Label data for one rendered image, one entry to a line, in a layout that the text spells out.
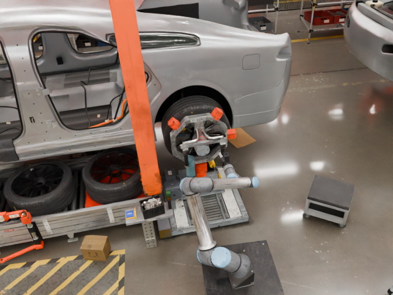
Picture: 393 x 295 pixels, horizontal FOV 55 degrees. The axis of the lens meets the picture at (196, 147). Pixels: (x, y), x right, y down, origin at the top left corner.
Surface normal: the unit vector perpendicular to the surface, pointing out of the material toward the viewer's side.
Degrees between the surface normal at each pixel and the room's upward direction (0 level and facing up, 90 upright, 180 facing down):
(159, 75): 90
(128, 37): 90
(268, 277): 0
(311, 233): 0
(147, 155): 90
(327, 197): 0
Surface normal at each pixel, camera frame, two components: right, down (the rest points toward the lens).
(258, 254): -0.05, -0.78
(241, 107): 0.20, 0.60
